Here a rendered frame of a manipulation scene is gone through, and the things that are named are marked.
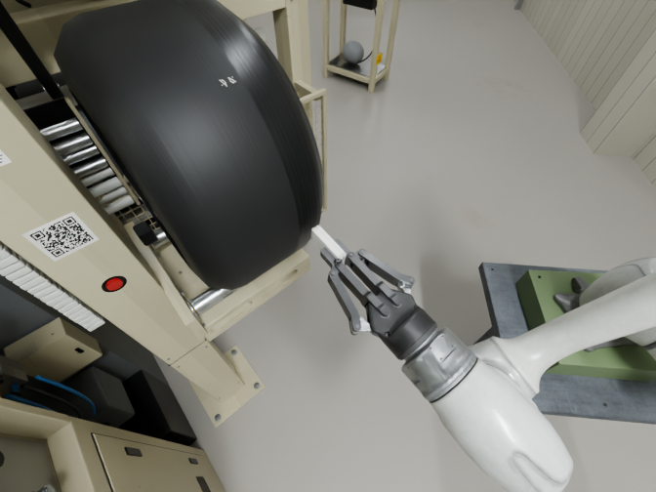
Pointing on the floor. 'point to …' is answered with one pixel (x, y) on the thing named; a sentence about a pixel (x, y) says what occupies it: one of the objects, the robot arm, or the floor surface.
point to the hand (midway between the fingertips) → (328, 246)
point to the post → (96, 254)
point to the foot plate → (218, 412)
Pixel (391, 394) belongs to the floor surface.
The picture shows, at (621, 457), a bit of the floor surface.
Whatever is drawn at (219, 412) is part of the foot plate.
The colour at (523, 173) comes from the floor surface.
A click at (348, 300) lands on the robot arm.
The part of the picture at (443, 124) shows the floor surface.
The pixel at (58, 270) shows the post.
